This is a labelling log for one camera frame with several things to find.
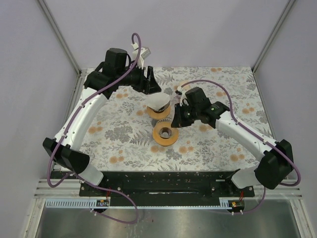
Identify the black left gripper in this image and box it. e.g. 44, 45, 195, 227
117, 61, 162, 95

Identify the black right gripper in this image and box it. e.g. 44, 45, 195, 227
171, 103, 200, 128

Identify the white paper coffee filter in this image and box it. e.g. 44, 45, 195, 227
146, 92, 170, 110

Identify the wooden dripper collar ring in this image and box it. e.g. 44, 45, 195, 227
146, 106, 171, 120

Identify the beige filter stack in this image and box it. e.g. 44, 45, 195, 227
179, 80, 191, 91

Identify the clear glass dripper cone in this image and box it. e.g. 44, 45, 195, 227
153, 101, 170, 113

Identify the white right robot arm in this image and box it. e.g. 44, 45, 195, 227
171, 87, 294, 196

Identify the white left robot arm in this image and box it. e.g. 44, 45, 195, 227
43, 44, 161, 196

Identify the glass coffee carafe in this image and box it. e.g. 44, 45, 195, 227
151, 119, 159, 126

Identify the floral patterned tablecloth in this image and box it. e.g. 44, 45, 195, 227
79, 66, 272, 171

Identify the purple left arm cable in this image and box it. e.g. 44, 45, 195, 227
47, 33, 142, 225

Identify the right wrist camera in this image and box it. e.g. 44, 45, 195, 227
174, 86, 186, 96

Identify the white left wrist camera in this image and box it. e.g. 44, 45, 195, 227
131, 43, 151, 69

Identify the aluminium frame rail left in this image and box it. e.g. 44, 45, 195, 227
36, 0, 81, 75

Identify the aluminium frame rail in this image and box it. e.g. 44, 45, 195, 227
36, 0, 81, 75
252, 0, 298, 73

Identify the white slotted cable duct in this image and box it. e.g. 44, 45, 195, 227
45, 199, 110, 209

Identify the aluminium frame rail right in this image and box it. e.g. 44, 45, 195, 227
252, 0, 298, 73

